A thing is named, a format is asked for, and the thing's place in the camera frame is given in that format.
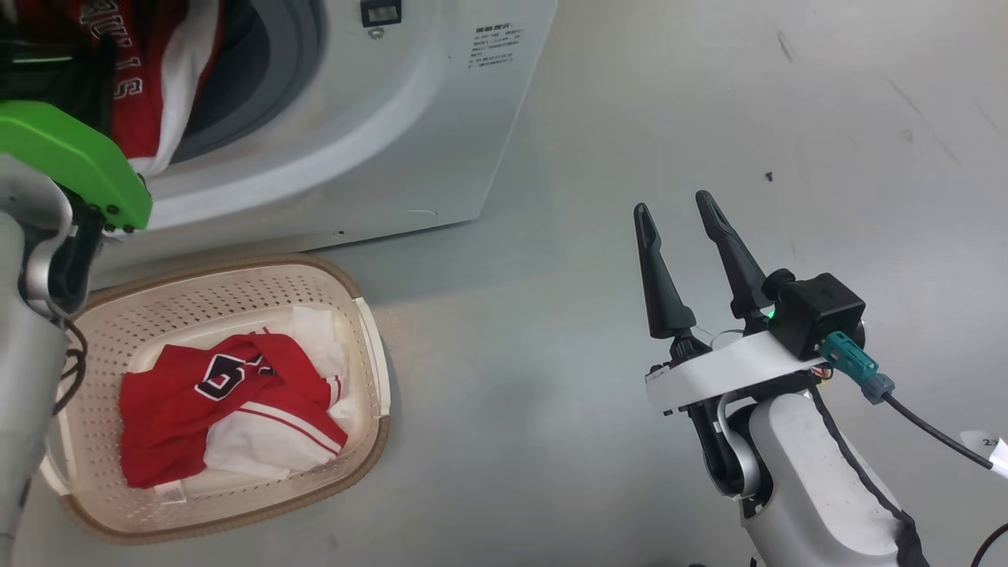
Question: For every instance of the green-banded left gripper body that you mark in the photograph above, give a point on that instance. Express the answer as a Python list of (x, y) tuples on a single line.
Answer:
[(71, 153)]

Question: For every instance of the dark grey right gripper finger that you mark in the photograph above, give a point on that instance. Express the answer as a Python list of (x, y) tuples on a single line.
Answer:
[(740, 272), (661, 291)]

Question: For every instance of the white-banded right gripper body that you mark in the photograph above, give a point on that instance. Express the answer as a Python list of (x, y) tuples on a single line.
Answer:
[(732, 370)]

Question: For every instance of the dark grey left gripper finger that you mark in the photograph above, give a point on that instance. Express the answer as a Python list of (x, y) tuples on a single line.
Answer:
[(106, 87)]

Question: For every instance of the red white Bulls jersey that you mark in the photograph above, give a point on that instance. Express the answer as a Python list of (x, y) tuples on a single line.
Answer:
[(150, 102)]

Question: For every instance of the red white numbered jersey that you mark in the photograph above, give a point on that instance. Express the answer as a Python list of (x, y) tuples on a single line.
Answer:
[(173, 409)]

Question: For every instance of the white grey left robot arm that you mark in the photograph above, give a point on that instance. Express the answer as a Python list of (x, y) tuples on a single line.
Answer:
[(24, 394)]

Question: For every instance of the grey rubber door gasket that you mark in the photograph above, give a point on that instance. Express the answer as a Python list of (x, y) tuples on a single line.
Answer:
[(276, 71)]

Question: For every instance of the cream perforated laundry basket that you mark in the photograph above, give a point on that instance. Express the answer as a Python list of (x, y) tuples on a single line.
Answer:
[(315, 291)]

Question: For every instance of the black door lock socket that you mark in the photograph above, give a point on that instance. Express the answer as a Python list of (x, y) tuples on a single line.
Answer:
[(381, 12)]

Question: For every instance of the white front-load washing machine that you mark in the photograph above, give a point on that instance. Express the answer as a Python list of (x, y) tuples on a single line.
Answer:
[(394, 118)]

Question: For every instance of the printed instruction text label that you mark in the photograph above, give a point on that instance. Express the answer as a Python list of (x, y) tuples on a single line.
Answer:
[(494, 46)]

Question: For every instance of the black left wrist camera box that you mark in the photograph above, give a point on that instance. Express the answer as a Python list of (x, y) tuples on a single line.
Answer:
[(31, 75)]

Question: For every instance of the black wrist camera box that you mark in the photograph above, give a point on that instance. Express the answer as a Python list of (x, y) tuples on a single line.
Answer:
[(31, 75), (815, 311)]

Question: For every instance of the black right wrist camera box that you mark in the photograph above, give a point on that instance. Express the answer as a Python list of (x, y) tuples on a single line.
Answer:
[(815, 311)]

